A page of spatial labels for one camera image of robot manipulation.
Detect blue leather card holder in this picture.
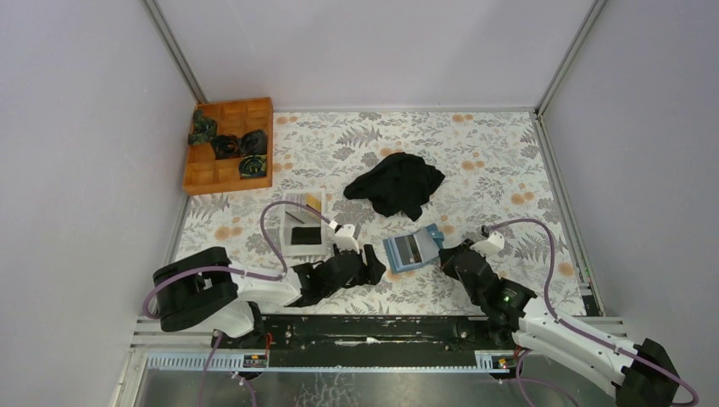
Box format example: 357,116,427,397
383,224,445,274

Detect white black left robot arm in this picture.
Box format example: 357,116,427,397
142,245,387,348

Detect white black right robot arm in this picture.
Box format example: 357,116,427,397
438,240,679,406

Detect white plastic card box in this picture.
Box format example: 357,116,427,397
279,189,326,257

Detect stack of credit cards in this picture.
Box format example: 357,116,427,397
284,192,322,225

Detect black crumpled cloth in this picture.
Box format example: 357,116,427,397
343,153,445,221

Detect floral patterned table mat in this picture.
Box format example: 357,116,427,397
176,112,585,315

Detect dark rolled sock bottom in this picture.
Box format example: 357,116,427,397
238,154,267,180

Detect dark rolled sock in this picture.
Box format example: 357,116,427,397
187,109,218,146
209,135,241,160
239,129,268,157
238,154,267,180

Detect dark rolled sock right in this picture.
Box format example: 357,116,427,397
239,129,268,157

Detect wooden compartment tray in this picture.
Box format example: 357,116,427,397
182,97,274,196

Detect dark rolled sock middle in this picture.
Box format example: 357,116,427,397
209,135,241,160

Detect dark rolled sock top left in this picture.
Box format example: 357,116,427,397
187,109,218,146

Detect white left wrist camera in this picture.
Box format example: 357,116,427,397
328,220,360,254

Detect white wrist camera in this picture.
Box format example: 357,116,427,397
328,220,360,254
470,226,505,257

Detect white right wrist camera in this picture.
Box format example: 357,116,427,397
470,226,505,257

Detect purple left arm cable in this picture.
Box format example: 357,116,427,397
142,201,341,407

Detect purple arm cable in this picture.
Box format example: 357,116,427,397
142,201,341,407
482,218,699,407

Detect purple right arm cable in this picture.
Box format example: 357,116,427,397
482,218,699,407

